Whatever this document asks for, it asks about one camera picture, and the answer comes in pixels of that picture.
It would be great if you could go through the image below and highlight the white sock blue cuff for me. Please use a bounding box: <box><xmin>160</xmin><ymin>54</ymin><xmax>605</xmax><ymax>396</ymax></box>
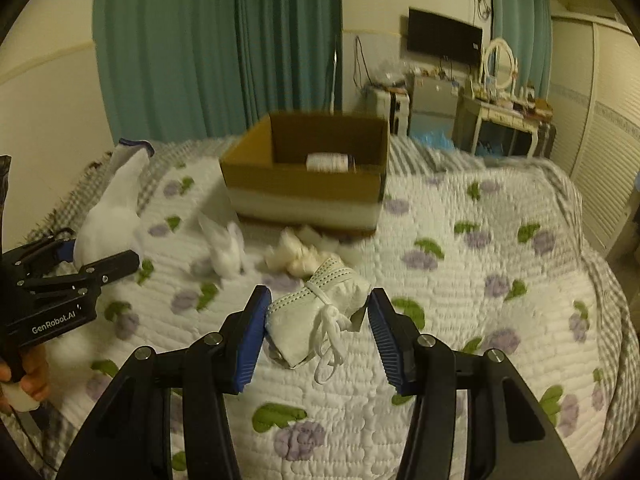
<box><xmin>73</xmin><ymin>139</ymin><xmax>155</xmax><ymax>269</ymax></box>

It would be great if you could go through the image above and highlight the white cloth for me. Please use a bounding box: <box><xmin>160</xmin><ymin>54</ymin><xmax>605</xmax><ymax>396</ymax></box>
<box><xmin>198</xmin><ymin>212</ymin><xmax>246</xmax><ymax>278</ymax></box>

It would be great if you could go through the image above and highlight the white face mask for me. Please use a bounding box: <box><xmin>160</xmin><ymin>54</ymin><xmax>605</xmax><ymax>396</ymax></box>
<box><xmin>266</xmin><ymin>257</ymin><xmax>371</xmax><ymax>384</ymax></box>

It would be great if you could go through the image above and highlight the cream cloth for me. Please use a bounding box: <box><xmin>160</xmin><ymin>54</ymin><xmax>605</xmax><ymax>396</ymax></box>
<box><xmin>264</xmin><ymin>226</ymin><xmax>345</xmax><ymax>278</ymax></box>

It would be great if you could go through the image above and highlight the person's left hand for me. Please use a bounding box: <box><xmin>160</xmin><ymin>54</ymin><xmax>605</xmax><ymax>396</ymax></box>
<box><xmin>20</xmin><ymin>344</ymin><xmax>51</xmax><ymax>402</ymax></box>

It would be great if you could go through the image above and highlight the brown cardboard box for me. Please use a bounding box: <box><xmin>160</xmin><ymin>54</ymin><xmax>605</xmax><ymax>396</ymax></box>
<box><xmin>220</xmin><ymin>112</ymin><xmax>390</xmax><ymax>238</ymax></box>

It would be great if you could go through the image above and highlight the teal curtain left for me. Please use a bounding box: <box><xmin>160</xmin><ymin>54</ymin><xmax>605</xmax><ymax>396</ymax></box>
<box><xmin>92</xmin><ymin>0</ymin><xmax>342</xmax><ymax>142</ymax></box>

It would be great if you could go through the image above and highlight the teal curtain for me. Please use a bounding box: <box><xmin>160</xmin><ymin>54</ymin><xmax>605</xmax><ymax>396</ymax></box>
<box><xmin>491</xmin><ymin>0</ymin><xmax>552</xmax><ymax>98</ymax></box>
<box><xmin>92</xmin><ymin>0</ymin><xmax>342</xmax><ymax>142</ymax></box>

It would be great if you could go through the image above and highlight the white packet in box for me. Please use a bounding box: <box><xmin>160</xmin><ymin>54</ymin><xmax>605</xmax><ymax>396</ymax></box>
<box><xmin>306</xmin><ymin>153</ymin><xmax>352</xmax><ymax>172</ymax></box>

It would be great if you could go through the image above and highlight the white suitcase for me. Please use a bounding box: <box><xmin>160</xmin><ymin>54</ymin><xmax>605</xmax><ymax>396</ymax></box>
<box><xmin>366</xmin><ymin>87</ymin><xmax>411</xmax><ymax>136</ymax></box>

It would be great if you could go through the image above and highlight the blue plastic bags pile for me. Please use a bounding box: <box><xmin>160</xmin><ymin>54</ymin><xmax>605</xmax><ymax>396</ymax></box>
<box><xmin>409</xmin><ymin>130</ymin><xmax>456</xmax><ymax>151</ymax></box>

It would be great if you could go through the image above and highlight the white dressing table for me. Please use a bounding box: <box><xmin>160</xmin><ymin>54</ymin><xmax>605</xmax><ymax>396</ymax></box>
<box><xmin>451</xmin><ymin>94</ymin><xmax>556</xmax><ymax>158</ymax></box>

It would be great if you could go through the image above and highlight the white wardrobe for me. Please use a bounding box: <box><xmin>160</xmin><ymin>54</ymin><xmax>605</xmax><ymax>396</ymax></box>
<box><xmin>548</xmin><ymin>13</ymin><xmax>639</xmax><ymax>258</ymax></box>

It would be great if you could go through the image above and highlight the grey small fridge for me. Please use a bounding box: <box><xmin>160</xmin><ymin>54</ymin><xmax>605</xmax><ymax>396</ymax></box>
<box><xmin>409</xmin><ymin>76</ymin><xmax>459</xmax><ymax>138</ymax></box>

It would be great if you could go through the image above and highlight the white oval vanity mirror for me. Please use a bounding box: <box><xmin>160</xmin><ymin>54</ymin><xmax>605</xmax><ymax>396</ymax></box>
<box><xmin>480</xmin><ymin>37</ymin><xmax>518</xmax><ymax>94</ymax></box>

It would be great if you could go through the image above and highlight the teal curtain right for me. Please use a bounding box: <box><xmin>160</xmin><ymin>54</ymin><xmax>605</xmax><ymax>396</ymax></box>
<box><xmin>491</xmin><ymin>0</ymin><xmax>552</xmax><ymax>98</ymax></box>

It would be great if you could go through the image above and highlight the black wall television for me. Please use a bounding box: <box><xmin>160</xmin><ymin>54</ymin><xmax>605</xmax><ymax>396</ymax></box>
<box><xmin>407</xmin><ymin>8</ymin><xmax>483</xmax><ymax>67</ymax></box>

